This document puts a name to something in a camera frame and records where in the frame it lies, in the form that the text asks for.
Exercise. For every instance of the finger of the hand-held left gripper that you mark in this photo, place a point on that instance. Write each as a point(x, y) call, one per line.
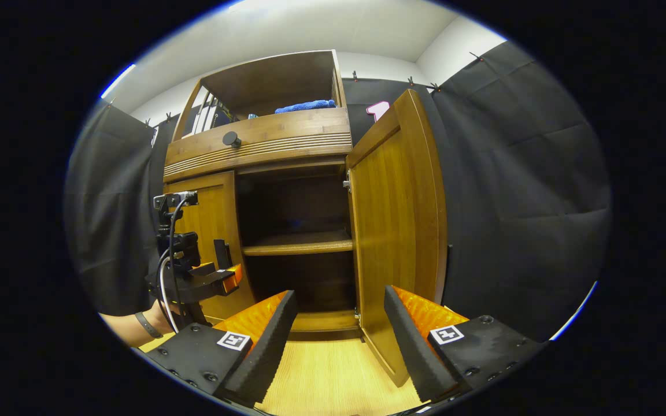
point(203, 269)
point(217, 283)

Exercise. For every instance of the round black drawer knob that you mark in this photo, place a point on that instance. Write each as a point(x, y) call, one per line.
point(231, 138)

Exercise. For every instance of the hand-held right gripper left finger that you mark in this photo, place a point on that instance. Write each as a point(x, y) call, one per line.
point(263, 352)

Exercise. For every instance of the wooden inner cabinet shelf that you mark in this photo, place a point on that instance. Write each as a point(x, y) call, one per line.
point(298, 244)

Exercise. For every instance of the row of black cloth clips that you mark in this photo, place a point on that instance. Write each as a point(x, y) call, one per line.
point(409, 81)

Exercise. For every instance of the ceiling strip light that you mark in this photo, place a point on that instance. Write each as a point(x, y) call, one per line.
point(116, 82)

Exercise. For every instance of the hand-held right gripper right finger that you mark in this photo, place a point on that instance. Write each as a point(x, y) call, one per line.
point(414, 346)

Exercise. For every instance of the blue folded towel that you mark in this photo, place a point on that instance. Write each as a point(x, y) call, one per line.
point(307, 106)

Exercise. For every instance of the wooden double-door shoe cabinet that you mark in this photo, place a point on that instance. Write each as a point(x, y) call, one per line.
point(263, 138)

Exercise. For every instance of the wooden cabinet door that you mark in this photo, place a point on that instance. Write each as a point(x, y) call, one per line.
point(211, 214)
point(396, 231)

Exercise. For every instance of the black wristband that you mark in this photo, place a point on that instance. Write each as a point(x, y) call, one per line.
point(148, 326)

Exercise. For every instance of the black backdrop cloth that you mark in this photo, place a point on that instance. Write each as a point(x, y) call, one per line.
point(512, 173)

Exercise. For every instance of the wooden cabinet drawer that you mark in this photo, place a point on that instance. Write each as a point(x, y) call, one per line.
point(287, 136)

